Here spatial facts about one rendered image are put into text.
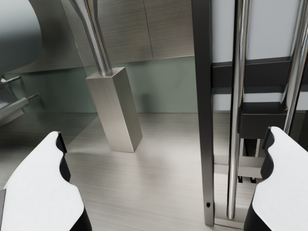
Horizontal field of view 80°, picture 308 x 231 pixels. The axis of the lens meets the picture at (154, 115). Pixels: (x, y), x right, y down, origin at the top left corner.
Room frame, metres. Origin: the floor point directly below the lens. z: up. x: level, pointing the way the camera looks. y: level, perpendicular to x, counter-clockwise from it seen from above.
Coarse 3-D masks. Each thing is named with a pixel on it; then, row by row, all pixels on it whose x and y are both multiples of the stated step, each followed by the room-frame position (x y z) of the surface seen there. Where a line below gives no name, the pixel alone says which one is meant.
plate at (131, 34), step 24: (120, 0) 0.76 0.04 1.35; (144, 0) 0.72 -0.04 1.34; (168, 0) 0.69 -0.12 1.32; (72, 24) 0.85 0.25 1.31; (120, 24) 0.77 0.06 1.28; (144, 24) 0.73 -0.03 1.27; (168, 24) 0.70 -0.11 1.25; (120, 48) 0.78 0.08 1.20; (144, 48) 0.74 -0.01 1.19; (168, 48) 0.70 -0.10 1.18; (192, 48) 0.67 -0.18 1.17
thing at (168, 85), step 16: (112, 64) 0.80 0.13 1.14; (128, 64) 0.77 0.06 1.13; (144, 64) 0.75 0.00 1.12; (160, 64) 0.72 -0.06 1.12; (176, 64) 0.70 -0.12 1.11; (192, 64) 0.67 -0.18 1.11; (144, 80) 0.75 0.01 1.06; (160, 80) 0.72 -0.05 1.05; (176, 80) 0.70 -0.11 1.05; (192, 80) 0.67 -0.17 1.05; (144, 96) 0.76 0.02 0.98; (160, 96) 0.73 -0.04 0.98; (176, 96) 0.70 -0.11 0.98; (192, 96) 0.68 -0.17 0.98; (144, 112) 0.76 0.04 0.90; (160, 112) 0.73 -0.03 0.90; (176, 112) 0.70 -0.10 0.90; (192, 112) 0.68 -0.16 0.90; (224, 112) 0.63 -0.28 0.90; (304, 112) 0.53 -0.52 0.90
